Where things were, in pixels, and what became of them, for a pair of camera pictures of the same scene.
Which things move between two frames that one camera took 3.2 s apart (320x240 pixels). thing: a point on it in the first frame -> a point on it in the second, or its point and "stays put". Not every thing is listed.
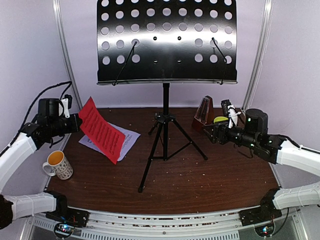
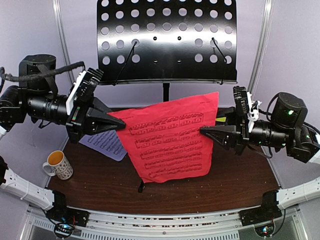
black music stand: (162, 41) stays put
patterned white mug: (60, 165) stays put
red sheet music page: (100, 132) -> (165, 140)
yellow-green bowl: (220, 118) stays put
